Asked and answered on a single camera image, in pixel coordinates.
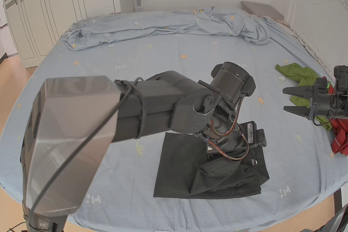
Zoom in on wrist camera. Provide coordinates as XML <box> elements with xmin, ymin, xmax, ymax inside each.
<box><xmin>333</xmin><ymin>65</ymin><xmax>348</xmax><ymax>96</ymax></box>
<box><xmin>239</xmin><ymin>121</ymin><xmax>269</xmax><ymax>150</ymax></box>

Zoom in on pale blue quilt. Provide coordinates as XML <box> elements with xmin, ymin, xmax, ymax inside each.
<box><xmin>62</xmin><ymin>6</ymin><xmax>271</xmax><ymax>51</ymax></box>

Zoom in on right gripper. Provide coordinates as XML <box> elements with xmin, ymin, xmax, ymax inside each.
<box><xmin>282</xmin><ymin>84</ymin><xmax>337</xmax><ymax>121</ymax></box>

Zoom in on black garment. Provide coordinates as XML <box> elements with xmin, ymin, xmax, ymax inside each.
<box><xmin>153</xmin><ymin>132</ymin><xmax>270</xmax><ymax>200</ymax></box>

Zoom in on black cable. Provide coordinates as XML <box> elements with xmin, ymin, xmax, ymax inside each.
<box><xmin>21</xmin><ymin>77</ymin><xmax>144</xmax><ymax>229</ymax></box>

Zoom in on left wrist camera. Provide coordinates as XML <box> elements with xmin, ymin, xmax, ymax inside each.
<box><xmin>239</xmin><ymin>121</ymin><xmax>269</xmax><ymax>150</ymax></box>

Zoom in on green garment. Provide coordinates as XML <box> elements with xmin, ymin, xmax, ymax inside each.
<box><xmin>275</xmin><ymin>62</ymin><xmax>335</xmax><ymax>131</ymax></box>

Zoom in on grey bedside table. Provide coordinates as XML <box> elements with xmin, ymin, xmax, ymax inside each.
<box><xmin>241</xmin><ymin>1</ymin><xmax>285</xmax><ymax>21</ymax></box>

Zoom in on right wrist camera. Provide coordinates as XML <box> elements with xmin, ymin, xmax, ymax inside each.
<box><xmin>333</xmin><ymin>65</ymin><xmax>348</xmax><ymax>96</ymax></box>

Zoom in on bed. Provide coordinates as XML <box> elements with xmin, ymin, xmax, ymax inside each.
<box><xmin>0</xmin><ymin>0</ymin><xmax>348</xmax><ymax>232</ymax></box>

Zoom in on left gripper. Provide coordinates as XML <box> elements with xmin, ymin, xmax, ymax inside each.
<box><xmin>205</xmin><ymin>135</ymin><xmax>249</xmax><ymax>163</ymax></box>

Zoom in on white wardrobe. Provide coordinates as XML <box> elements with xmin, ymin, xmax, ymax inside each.
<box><xmin>0</xmin><ymin>0</ymin><xmax>122</xmax><ymax>69</ymax></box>

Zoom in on red garment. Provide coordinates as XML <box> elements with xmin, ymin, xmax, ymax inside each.
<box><xmin>328</xmin><ymin>86</ymin><xmax>348</xmax><ymax>157</ymax></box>

